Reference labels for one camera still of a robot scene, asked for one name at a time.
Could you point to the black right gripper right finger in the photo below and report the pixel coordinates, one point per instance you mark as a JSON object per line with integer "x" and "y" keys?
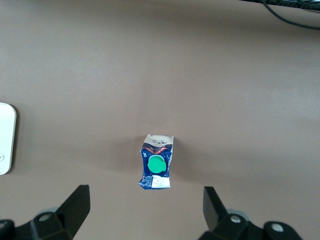
{"x": 217, "y": 220}

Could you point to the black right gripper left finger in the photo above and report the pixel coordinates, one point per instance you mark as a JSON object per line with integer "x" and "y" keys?
{"x": 72, "y": 215}

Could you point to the blue white milk carton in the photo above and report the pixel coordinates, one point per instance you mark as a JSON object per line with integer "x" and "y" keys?
{"x": 156, "y": 163}

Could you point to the cream rabbit print tray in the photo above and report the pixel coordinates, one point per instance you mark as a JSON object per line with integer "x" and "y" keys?
{"x": 6, "y": 140}

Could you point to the brown table cover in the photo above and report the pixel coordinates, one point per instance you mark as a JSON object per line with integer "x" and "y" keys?
{"x": 160, "y": 75}

